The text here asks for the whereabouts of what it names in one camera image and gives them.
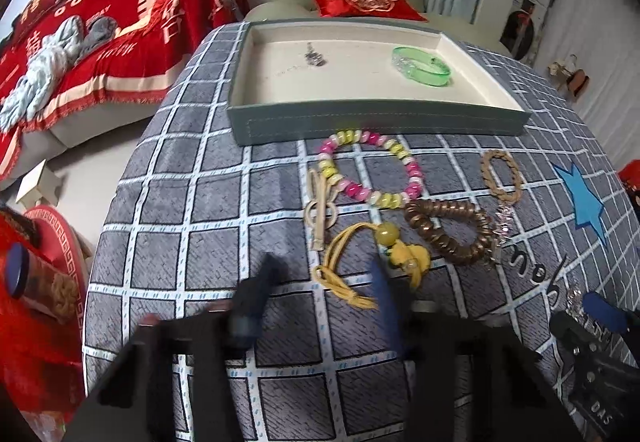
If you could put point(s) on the silver heart charm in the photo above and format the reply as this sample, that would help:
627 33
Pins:
314 57

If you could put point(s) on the grey cloth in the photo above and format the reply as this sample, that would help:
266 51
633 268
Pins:
97 35

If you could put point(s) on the grey-green jewelry tray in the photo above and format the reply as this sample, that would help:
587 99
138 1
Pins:
280 127

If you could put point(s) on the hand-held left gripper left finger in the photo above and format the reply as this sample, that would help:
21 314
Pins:
247 312

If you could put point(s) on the green translucent bangle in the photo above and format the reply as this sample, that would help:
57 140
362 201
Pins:
435 76

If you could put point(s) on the red black object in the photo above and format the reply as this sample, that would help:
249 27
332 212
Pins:
631 202

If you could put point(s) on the long silver rhinestone hair clip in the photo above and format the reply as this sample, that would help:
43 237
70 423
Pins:
504 222

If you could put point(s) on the small white stool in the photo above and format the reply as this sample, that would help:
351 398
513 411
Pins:
37 182

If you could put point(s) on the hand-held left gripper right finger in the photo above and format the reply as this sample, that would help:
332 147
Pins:
385 307

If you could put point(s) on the light blue clothes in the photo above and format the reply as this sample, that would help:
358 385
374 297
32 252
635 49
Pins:
40 77

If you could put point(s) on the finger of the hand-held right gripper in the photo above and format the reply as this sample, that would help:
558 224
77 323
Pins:
605 309
567 332

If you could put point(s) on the red round patterned box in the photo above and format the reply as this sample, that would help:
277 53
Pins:
55 232

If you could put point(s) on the can with blue lid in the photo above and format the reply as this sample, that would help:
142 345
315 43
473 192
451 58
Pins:
40 282

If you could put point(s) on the grey checked tablecloth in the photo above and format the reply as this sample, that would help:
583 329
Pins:
210 202

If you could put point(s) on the beige sofa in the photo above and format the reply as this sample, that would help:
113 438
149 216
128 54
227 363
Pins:
100 122

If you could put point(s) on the beige hair clips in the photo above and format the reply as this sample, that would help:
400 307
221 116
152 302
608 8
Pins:
316 232

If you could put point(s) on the dark red wall poster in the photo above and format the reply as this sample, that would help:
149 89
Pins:
520 30

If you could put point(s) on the hanger with small bags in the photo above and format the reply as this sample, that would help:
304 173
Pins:
575 80

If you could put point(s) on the red printed blanket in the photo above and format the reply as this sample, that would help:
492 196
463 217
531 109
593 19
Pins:
140 47

